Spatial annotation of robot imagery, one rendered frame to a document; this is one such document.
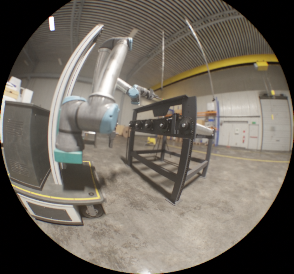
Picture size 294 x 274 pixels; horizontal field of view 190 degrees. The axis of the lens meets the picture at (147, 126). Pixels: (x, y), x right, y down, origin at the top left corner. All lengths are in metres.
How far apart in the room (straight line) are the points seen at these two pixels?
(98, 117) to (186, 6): 7.91
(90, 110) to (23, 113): 0.46
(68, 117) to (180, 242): 1.06
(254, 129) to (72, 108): 10.31
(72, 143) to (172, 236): 0.92
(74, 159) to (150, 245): 0.75
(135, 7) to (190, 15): 3.67
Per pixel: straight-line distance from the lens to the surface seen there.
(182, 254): 0.84
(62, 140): 0.49
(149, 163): 1.29
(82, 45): 0.89
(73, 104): 0.49
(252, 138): 10.00
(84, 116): 0.42
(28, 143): 0.66
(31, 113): 0.63
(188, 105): 0.92
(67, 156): 0.49
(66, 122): 0.49
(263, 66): 8.43
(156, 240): 0.84
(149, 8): 7.80
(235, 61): 8.28
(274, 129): 10.97
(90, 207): 0.77
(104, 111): 0.38
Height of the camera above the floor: 0.78
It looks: 3 degrees up
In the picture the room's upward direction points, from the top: 6 degrees clockwise
